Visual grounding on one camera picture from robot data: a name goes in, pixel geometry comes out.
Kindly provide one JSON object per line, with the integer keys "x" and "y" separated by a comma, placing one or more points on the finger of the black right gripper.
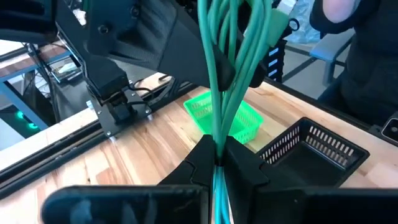
{"x": 257, "y": 76}
{"x": 186, "y": 56}

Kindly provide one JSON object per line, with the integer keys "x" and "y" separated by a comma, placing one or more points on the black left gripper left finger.
{"x": 199, "y": 161}

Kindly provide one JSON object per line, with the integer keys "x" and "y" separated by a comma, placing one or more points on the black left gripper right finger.
{"x": 242, "y": 174}

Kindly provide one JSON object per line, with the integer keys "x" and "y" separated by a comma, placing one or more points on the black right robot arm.
{"x": 105, "y": 77}

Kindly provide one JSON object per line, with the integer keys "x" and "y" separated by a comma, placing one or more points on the green plastic basket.
{"x": 245, "y": 124}

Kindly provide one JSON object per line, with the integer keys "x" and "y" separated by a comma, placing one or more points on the black plastic basket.
{"x": 311, "y": 161}

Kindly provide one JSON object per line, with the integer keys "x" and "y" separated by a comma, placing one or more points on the clear plastic bag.
{"x": 301, "y": 21}

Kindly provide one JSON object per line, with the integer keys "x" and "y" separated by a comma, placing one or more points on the grey metal bench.
{"x": 329, "y": 49}

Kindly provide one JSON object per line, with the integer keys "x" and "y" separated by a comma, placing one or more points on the person's hand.
{"x": 339, "y": 9}

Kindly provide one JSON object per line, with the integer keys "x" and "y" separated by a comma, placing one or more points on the person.
{"x": 373, "y": 62}

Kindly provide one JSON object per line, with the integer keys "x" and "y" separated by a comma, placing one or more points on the grey-blue metal stand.
{"x": 21, "y": 105}

